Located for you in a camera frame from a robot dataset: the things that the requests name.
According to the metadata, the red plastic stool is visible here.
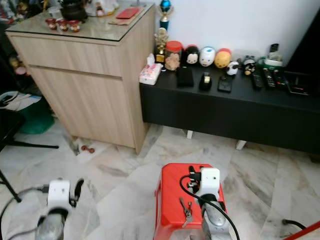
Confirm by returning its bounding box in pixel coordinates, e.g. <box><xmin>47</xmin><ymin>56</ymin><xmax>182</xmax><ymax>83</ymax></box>
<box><xmin>153</xmin><ymin>163</ymin><xmax>228</xmax><ymax>240</ymax></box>

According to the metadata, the black low console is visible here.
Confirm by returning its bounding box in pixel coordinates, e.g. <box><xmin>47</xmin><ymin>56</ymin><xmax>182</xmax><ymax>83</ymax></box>
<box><xmin>139</xmin><ymin>62</ymin><xmax>320</xmax><ymax>156</ymax></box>

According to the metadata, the green bin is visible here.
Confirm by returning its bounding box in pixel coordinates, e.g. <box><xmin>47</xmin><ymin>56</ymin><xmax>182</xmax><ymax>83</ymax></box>
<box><xmin>20</xmin><ymin>100</ymin><xmax>55</xmax><ymax>135</ymax></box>

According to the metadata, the black folding chair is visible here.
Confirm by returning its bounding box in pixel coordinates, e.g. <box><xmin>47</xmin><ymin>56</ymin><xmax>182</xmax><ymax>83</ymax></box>
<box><xmin>0</xmin><ymin>107</ymin><xmax>59</xmax><ymax>203</ymax></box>

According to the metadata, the light wood cabinet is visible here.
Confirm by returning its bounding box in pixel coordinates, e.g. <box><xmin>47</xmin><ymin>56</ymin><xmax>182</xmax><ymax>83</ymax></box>
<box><xmin>6</xmin><ymin>5</ymin><xmax>156</xmax><ymax>155</ymax></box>

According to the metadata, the black flat pouch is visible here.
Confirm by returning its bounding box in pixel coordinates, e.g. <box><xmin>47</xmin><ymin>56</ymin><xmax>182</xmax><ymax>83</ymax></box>
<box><xmin>218</xmin><ymin>75</ymin><xmax>234</xmax><ymax>94</ymax></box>

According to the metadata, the black wallet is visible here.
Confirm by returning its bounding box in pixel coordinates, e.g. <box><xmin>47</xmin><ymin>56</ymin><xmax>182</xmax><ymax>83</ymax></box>
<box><xmin>176</xmin><ymin>66</ymin><xmax>195</xmax><ymax>88</ymax></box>

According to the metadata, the white paper stack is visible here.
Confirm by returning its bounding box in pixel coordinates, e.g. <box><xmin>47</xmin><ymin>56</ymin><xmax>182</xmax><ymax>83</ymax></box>
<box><xmin>0</xmin><ymin>91</ymin><xmax>41</xmax><ymax>112</ymax></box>

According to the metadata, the pink tissue box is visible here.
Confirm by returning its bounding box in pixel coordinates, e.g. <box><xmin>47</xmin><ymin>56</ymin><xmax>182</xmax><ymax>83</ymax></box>
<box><xmin>139</xmin><ymin>54</ymin><xmax>163</xmax><ymax>86</ymax></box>

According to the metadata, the black remote control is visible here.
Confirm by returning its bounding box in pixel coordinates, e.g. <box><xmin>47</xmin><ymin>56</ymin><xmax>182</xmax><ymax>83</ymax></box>
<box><xmin>273</xmin><ymin>69</ymin><xmax>288</xmax><ymax>88</ymax></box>
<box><xmin>250</xmin><ymin>72</ymin><xmax>265</xmax><ymax>90</ymax></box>
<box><xmin>262</xmin><ymin>69</ymin><xmax>277</xmax><ymax>89</ymax></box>

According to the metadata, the small panda figurine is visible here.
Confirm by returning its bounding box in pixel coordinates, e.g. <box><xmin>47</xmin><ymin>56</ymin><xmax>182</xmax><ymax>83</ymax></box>
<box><xmin>226</xmin><ymin>61</ymin><xmax>240</xmax><ymax>76</ymax></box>

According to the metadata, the glass jar red lid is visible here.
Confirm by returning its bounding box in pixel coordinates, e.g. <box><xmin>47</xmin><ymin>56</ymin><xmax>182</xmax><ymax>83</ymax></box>
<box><xmin>164</xmin><ymin>41</ymin><xmax>184</xmax><ymax>71</ymax></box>

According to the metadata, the black mouse plush head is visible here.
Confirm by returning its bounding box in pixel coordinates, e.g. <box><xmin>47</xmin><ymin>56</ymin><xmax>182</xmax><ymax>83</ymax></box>
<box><xmin>183</xmin><ymin>45</ymin><xmax>200</xmax><ymax>66</ymax></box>

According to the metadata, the yellow round plush red cap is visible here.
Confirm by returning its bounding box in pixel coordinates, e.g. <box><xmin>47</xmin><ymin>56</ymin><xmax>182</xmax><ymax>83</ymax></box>
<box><xmin>214</xmin><ymin>48</ymin><xmax>232</xmax><ymax>69</ymax></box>

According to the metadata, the small black white figurine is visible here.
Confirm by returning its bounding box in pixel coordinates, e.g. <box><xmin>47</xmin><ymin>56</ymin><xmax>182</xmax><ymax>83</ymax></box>
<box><xmin>242</xmin><ymin>55</ymin><xmax>257</xmax><ymax>76</ymax></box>

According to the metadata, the gold trophy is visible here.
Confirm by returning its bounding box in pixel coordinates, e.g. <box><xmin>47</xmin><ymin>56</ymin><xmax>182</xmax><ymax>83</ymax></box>
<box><xmin>154</xmin><ymin>27</ymin><xmax>169</xmax><ymax>64</ymax></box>

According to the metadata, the black tray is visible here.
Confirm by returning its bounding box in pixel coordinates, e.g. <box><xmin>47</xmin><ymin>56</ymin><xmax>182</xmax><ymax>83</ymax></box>
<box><xmin>284</xmin><ymin>71</ymin><xmax>312</xmax><ymax>96</ymax></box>

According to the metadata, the green white cup holder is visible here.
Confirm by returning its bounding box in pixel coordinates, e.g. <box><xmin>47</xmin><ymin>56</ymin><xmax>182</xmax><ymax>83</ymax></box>
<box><xmin>263</xmin><ymin>53</ymin><xmax>285</xmax><ymax>70</ymax></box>

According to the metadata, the dark display cabinet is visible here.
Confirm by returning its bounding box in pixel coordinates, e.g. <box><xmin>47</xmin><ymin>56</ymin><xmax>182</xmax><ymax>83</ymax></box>
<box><xmin>0</xmin><ymin>0</ymin><xmax>48</xmax><ymax>101</ymax></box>

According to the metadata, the black television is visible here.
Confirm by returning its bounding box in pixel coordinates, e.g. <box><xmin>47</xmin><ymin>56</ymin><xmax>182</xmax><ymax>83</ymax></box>
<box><xmin>284</xmin><ymin>22</ymin><xmax>320</xmax><ymax>76</ymax></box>

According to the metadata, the tan flat tray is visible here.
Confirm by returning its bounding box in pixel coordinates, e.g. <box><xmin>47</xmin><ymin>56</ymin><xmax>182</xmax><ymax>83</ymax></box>
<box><xmin>109</xmin><ymin>15</ymin><xmax>143</xmax><ymax>26</ymax></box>

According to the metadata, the blue trophy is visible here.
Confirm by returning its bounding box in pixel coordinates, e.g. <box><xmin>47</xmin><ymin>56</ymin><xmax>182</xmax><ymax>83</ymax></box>
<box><xmin>158</xmin><ymin>0</ymin><xmax>173</xmax><ymax>30</ymax></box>

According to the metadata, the red envelope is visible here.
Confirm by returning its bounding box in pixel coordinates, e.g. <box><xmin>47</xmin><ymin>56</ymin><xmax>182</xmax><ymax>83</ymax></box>
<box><xmin>116</xmin><ymin>7</ymin><xmax>141</xmax><ymax>20</ymax></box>

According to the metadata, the black incense pot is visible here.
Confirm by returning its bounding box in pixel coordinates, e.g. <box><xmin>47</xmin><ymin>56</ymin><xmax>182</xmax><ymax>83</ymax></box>
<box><xmin>60</xmin><ymin>0</ymin><xmax>90</xmax><ymax>23</ymax></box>

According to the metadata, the white porcelain figurine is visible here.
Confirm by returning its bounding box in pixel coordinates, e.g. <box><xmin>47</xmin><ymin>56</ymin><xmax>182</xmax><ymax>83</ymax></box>
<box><xmin>87</xmin><ymin>0</ymin><xmax>120</xmax><ymax>17</ymax></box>

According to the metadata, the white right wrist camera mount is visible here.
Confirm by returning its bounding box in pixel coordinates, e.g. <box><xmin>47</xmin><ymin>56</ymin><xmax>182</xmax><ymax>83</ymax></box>
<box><xmin>199</xmin><ymin>167</ymin><xmax>222</xmax><ymax>197</ymax></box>

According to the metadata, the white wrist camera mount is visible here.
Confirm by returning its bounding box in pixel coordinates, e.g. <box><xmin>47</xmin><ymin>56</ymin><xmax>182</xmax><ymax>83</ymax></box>
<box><xmin>199</xmin><ymin>167</ymin><xmax>222</xmax><ymax>197</ymax></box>
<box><xmin>46</xmin><ymin>179</ymin><xmax>72</xmax><ymax>210</ymax></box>

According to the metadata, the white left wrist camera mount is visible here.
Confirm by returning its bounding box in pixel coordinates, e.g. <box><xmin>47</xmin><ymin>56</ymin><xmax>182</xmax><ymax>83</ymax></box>
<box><xmin>46</xmin><ymin>179</ymin><xmax>72</xmax><ymax>210</ymax></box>

